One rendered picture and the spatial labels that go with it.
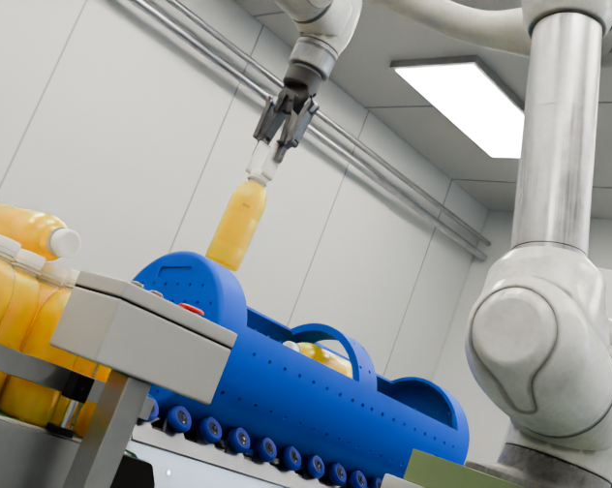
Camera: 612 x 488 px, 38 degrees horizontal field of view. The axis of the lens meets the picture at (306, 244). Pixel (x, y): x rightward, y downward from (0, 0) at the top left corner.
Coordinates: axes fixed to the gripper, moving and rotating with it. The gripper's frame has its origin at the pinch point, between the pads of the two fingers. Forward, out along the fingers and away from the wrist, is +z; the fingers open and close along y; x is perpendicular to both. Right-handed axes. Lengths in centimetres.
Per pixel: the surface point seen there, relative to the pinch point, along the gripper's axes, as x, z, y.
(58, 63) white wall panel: -111, -81, 316
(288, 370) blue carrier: -3.8, 36.5, -24.5
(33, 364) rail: 48, 51, -31
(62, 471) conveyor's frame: 39, 62, -34
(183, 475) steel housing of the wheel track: 9, 59, -24
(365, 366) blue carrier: -27.9, 28.6, -21.4
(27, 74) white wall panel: -99, -66, 316
